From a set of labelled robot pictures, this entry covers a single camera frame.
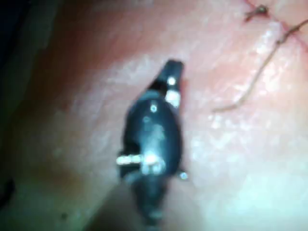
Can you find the blue thread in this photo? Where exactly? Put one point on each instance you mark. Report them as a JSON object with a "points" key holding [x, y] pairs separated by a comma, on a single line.
{"points": [[255, 81]]}

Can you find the right arm needle driver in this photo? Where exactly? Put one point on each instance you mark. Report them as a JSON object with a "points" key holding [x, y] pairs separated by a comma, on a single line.
{"points": [[154, 134]]}

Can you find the tissue pad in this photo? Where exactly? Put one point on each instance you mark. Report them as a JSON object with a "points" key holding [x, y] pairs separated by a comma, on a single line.
{"points": [[228, 149]]}

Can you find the right arm needle driver jaw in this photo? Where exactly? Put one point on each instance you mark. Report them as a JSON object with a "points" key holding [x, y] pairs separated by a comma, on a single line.
{"points": [[172, 72]]}

